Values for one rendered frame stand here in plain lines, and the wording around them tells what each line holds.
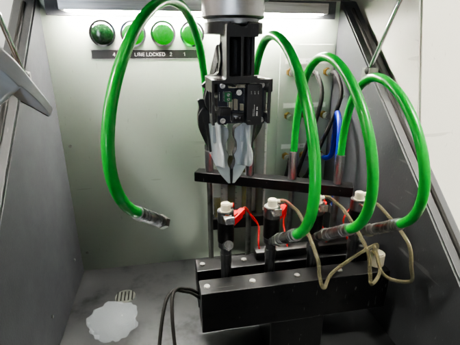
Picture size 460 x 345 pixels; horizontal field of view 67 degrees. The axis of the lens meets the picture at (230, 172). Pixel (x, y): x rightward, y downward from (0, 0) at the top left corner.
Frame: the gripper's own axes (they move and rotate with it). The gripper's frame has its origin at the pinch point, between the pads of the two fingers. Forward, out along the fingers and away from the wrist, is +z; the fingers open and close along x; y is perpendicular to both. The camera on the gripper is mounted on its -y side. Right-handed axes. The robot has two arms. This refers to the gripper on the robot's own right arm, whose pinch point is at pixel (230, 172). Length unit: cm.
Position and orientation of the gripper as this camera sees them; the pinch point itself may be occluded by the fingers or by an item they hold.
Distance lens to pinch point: 51.0
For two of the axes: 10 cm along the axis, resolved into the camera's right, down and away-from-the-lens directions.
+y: 1.9, 3.4, -9.2
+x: 9.8, -0.6, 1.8
